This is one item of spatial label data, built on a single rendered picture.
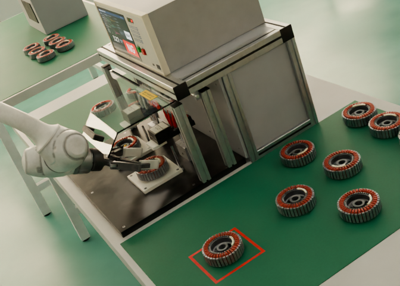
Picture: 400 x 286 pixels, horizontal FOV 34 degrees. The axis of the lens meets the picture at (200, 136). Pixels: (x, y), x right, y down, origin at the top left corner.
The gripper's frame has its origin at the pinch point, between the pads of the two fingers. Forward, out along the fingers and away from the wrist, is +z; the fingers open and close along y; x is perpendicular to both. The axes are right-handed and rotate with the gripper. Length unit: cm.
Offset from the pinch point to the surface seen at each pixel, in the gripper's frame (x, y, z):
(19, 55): 4, 227, 12
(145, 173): 4.1, -3.7, -1.7
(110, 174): 11.4, 16.9, -5.6
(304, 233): 1, -65, 17
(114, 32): -38.5, 22.9, -6.7
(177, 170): 2.3, -7.5, 7.9
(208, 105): -23.4, -20.9, 8.5
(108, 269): 83, 80, 24
